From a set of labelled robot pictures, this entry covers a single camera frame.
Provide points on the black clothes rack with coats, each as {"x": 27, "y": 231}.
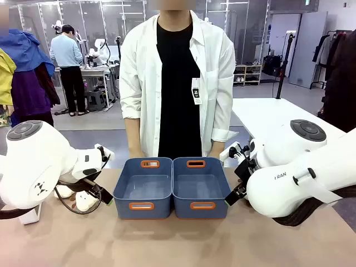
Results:
{"x": 322, "y": 53}

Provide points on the person's left hand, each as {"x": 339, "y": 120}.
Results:
{"x": 215, "y": 154}

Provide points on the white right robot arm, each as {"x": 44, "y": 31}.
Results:
{"x": 294, "y": 178}

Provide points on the purple garment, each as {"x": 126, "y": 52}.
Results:
{"x": 27, "y": 91}

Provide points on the black bag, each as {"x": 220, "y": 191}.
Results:
{"x": 272, "y": 65}

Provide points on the person in light blue shirt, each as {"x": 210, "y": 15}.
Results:
{"x": 68, "y": 61}

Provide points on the wooden shoe rack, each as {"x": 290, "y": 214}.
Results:
{"x": 247, "y": 75}

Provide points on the person in white coat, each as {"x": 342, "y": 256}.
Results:
{"x": 178, "y": 83}

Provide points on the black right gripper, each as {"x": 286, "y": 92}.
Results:
{"x": 244, "y": 172}

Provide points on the blue garment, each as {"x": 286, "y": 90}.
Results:
{"x": 25, "y": 50}

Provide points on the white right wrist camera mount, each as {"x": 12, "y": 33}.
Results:
{"x": 229, "y": 151}

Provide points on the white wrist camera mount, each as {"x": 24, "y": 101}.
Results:
{"x": 107, "y": 152}
{"x": 229, "y": 151}

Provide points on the dark hanging garment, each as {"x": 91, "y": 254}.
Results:
{"x": 342, "y": 83}

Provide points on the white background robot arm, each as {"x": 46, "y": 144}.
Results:
{"x": 100, "y": 50}

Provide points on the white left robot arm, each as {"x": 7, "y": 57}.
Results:
{"x": 33, "y": 164}

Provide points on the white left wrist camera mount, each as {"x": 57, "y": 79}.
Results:
{"x": 107, "y": 152}

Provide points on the white background workbench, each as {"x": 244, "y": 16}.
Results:
{"x": 96, "y": 75}

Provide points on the black tripod stand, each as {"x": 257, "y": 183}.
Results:
{"x": 285, "y": 64}

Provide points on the yellow garment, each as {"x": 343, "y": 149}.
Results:
{"x": 5, "y": 78}

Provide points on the person's right forearm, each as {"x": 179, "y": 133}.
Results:
{"x": 133, "y": 133}

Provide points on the person's right hand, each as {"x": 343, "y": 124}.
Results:
{"x": 137, "y": 154}

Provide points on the white table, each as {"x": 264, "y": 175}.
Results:
{"x": 275, "y": 116}

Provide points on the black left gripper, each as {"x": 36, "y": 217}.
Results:
{"x": 76, "y": 185}

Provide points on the white name badge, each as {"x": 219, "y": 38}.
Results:
{"x": 197, "y": 90}

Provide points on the person's left forearm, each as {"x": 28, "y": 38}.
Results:
{"x": 218, "y": 145}

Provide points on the white plush toy brown spots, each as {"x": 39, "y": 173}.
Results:
{"x": 83, "y": 201}

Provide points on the grey plastic stool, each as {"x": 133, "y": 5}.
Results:
{"x": 94, "y": 98}

